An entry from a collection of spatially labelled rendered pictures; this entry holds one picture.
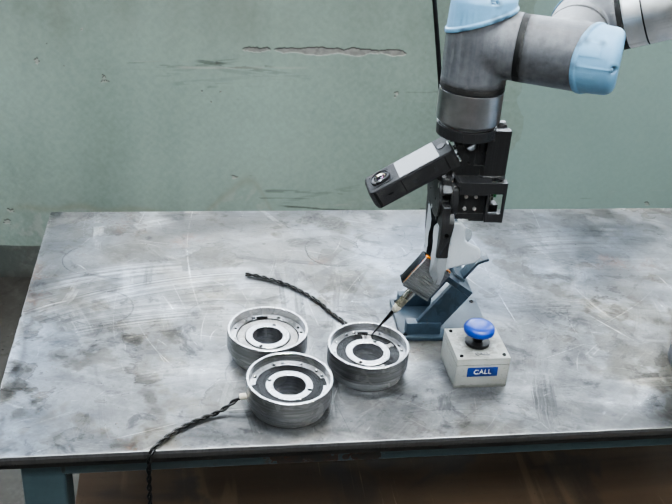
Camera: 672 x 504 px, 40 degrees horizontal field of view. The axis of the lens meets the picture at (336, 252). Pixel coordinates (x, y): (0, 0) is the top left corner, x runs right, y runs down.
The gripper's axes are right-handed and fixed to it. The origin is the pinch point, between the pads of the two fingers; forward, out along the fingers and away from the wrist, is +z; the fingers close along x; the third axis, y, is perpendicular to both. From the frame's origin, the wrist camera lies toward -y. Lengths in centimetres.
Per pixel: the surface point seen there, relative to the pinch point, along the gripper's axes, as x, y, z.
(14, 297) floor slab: 141, -90, 93
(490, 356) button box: -7.0, 7.4, 8.6
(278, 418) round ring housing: -15.6, -19.7, 11.2
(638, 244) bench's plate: 31, 43, 13
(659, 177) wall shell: 162, 113, 59
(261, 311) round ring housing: 4.8, -21.3, 9.6
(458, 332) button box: -1.7, 4.4, 8.6
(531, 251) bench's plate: 28.5, 23.6, 13.1
